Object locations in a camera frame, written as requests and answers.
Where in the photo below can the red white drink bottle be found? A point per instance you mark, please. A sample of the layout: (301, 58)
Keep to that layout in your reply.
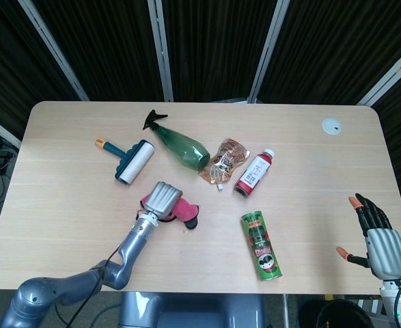
(255, 172)

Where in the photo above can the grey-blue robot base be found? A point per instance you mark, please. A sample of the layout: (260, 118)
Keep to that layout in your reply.
(193, 311)

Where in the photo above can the pink cloth with black trim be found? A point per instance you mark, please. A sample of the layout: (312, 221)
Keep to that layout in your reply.
(186, 210)

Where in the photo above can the grey metal partition post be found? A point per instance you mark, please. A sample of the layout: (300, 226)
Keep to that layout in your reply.
(268, 51)
(388, 80)
(55, 51)
(162, 51)
(0, 130)

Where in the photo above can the brown spout pouch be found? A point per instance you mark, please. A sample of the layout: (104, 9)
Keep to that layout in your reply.
(225, 159)

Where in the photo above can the green plastic spray bottle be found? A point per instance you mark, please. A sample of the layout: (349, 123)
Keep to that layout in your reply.
(183, 147)

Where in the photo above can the black round bin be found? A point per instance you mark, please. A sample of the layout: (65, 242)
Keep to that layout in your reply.
(336, 316)

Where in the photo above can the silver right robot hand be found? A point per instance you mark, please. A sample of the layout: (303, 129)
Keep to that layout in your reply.
(386, 251)

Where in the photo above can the green Pringles can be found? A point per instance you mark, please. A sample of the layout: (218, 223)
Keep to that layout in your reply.
(263, 249)

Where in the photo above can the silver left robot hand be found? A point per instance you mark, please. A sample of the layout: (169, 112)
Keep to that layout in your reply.
(161, 200)

